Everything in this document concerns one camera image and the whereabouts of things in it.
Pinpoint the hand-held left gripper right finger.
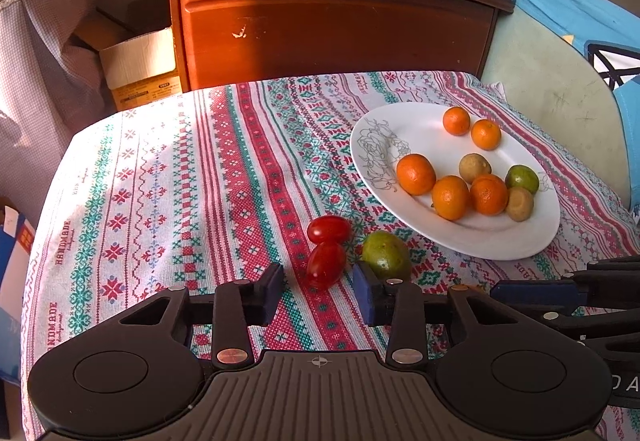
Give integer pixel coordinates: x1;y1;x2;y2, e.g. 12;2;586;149
352;263;521;369

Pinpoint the green jujube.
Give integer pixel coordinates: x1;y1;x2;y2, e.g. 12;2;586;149
361;230;413;283
504;164;541;195

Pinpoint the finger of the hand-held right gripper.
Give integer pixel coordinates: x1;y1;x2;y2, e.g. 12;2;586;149
586;257;640;275
490;271;640;338

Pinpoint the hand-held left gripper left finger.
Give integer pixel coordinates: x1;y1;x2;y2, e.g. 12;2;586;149
117;262;286;369

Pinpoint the brown wooden nightstand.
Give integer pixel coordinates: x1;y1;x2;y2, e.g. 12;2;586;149
145;0;516;94

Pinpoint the pale green bed sheet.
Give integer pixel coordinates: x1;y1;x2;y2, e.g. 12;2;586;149
480;11;632;209

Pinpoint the white patterned plate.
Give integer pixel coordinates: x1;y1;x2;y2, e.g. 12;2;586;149
349;102;562;261

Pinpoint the open yellow cardboard box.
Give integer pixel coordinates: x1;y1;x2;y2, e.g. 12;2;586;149
97;26;183;112

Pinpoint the patterned woven tablecloth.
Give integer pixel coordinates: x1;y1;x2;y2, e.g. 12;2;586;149
20;68;640;441

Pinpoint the red cherry tomato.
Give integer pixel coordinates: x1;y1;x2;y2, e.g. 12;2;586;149
305;241;347;291
306;216;351;244

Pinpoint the tan longan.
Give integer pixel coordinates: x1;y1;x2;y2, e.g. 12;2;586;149
458;153;493;184
505;186;535;223

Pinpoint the blue and white carton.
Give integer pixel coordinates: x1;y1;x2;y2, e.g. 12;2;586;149
0;206;37;384

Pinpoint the checked grey curtain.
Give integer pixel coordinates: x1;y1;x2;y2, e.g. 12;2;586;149
0;0;121;222

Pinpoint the orange mandarin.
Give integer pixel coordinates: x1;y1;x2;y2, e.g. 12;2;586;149
470;119;502;151
469;173;509;216
396;153;437;196
431;175;471;221
443;106;471;136

